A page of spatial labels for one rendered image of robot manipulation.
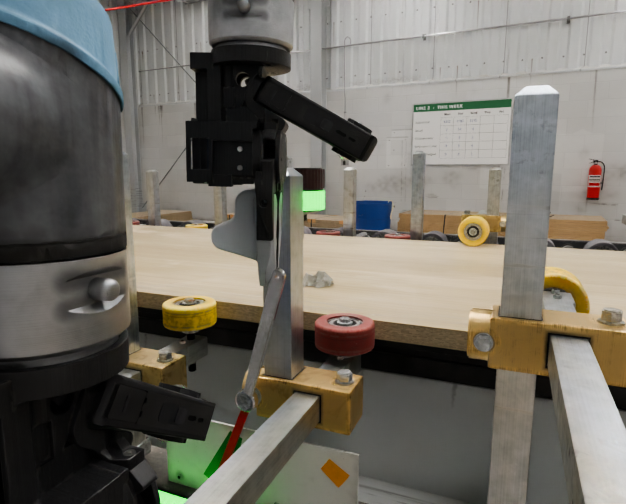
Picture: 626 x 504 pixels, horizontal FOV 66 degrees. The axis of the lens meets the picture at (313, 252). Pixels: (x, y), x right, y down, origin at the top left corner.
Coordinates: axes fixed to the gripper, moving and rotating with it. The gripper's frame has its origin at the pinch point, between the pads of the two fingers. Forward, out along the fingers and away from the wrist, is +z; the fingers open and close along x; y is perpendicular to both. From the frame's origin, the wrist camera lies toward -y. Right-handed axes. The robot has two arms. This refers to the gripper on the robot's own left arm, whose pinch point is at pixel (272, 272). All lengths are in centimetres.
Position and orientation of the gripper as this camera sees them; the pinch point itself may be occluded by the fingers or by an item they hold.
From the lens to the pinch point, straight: 46.8
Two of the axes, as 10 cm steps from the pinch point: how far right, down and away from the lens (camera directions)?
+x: -0.4, 1.7, -9.8
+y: -10.0, -0.3, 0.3
